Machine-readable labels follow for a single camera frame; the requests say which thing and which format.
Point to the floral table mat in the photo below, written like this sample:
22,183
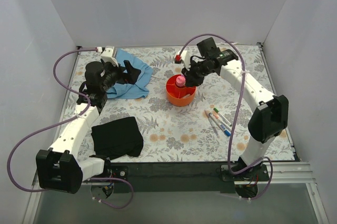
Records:
173,133

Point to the blue cloth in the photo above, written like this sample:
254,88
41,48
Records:
129,91

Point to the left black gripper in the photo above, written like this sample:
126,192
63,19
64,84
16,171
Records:
125,74

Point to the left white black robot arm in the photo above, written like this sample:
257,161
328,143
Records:
57,167

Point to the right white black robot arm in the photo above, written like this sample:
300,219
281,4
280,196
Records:
270,111

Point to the blue cap marker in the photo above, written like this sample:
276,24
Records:
220,125

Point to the orange cap marker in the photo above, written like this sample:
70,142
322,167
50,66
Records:
220,120

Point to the black cloth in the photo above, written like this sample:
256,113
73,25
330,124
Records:
118,138

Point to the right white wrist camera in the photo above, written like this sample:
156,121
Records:
183,58

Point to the orange round organizer container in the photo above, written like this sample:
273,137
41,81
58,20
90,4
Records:
174,94

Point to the grey thin pen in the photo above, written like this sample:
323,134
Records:
211,123

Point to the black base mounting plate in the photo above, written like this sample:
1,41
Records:
180,177

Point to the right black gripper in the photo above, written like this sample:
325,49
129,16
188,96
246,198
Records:
191,75

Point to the green cap marker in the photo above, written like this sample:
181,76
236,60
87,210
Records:
222,117

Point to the pink glue bottle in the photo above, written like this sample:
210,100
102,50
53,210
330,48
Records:
180,81

